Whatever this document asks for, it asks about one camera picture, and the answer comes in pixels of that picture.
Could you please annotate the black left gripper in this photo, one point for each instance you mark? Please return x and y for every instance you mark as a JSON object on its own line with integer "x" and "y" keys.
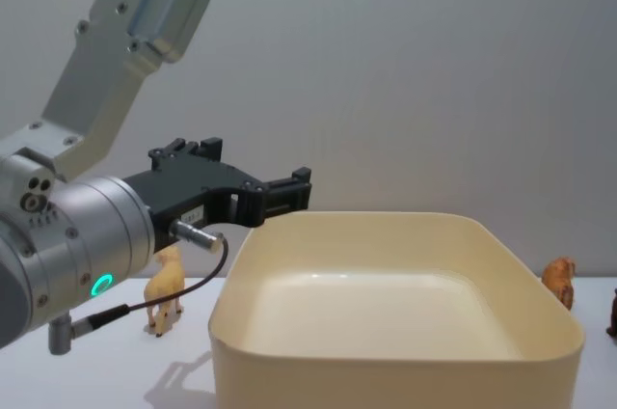
{"x": 183, "y": 187}

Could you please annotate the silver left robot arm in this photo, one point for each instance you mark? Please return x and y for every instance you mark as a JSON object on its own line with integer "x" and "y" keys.
{"x": 96, "y": 216}

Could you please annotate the cream toy sheep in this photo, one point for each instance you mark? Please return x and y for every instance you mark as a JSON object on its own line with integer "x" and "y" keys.
{"x": 166, "y": 281}

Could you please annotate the white table cloth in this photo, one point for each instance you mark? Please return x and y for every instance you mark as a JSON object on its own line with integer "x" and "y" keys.
{"x": 96, "y": 380}

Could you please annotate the cream plastic tub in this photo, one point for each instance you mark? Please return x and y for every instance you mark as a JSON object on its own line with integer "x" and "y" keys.
{"x": 385, "y": 380}

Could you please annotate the orange-brown toy lion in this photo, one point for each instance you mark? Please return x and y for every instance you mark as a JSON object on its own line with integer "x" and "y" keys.
{"x": 559, "y": 280}

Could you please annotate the dark brown toy animal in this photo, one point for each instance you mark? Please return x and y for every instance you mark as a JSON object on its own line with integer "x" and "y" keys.
{"x": 613, "y": 313}

